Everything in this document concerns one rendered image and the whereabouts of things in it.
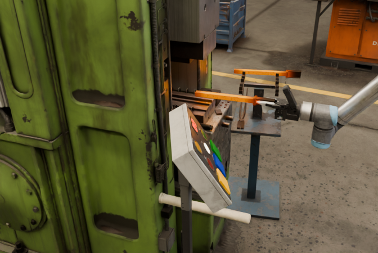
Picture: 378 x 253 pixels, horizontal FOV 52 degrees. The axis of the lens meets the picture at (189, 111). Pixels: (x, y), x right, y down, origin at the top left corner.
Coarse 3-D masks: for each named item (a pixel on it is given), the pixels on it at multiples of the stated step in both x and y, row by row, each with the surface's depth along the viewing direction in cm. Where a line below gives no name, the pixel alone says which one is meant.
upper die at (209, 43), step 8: (208, 40) 182; (176, 48) 181; (184, 48) 179; (192, 48) 178; (200, 48) 177; (208, 48) 183; (176, 56) 183; (184, 56) 181; (192, 56) 180; (200, 56) 178
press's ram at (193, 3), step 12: (168, 0) 166; (180, 0) 164; (192, 0) 163; (204, 0) 167; (216, 0) 184; (180, 12) 167; (192, 12) 165; (204, 12) 170; (216, 12) 187; (180, 24) 169; (192, 24) 167; (204, 24) 172; (216, 24) 190; (180, 36) 172; (192, 36) 170; (204, 36) 176
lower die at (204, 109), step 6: (186, 96) 208; (192, 96) 209; (174, 102) 204; (180, 102) 204; (186, 102) 203; (192, 102) 203; (198, 102) 202; (204, 102) 201; (198, 108) 198; (204, 108) 198; (210, 108) 203; (198, 114) 194; (204, 114) 194; (210, 114) 205; (198, 120) 195; (204, 120) 196
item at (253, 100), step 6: (198, 96) 201; (204, 96) 200; (210, 96) 199; (216, 96) 198; (222, 96) 196; (228, 96) 195; (234, 96) 195; (240, 96) 195; (246, 96) 194; (252, 102) 192
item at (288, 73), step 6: (234, 72) 254; (240, 72) 253; (246, 72) 252; (252, 72) 251; (258, 72) 251; (264, 72) 250; (270, 72) 249; (276, 72) 249; (282, 72) 249; (288, 72) 248; (294, 72) 247; (300, 72) 246
